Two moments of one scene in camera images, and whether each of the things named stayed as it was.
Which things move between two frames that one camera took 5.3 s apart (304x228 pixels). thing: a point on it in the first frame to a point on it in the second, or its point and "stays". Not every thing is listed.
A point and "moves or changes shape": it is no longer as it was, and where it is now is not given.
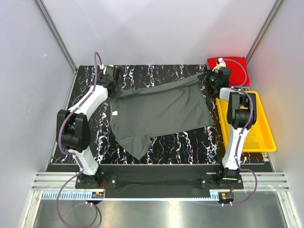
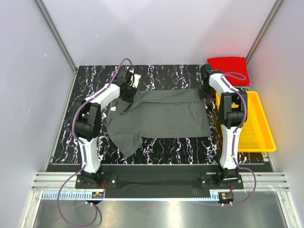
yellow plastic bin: (259, 138) stays
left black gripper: (117, 83) to (130, 99)
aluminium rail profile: (58, 181) stays
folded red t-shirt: (237, 77) stays
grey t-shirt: (137, 115) moves or changes shape
